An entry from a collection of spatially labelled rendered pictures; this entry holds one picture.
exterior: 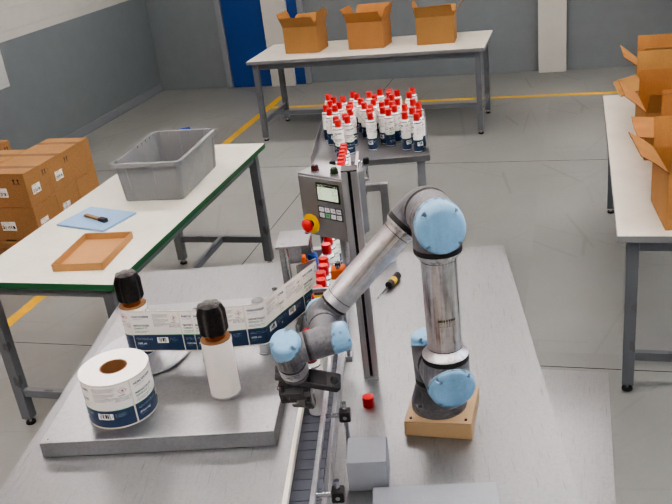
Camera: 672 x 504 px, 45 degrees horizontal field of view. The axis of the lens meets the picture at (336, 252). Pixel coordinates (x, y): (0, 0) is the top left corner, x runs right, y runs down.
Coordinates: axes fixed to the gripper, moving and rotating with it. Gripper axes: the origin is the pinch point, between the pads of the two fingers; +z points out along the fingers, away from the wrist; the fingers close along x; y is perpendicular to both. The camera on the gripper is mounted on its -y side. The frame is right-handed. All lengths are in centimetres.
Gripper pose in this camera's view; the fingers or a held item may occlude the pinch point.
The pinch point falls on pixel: (314, 403)
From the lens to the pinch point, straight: 226.1
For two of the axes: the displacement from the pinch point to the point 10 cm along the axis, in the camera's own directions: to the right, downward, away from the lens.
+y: -9.9, 0.7, 1.0
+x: 0.0, 8.1, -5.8
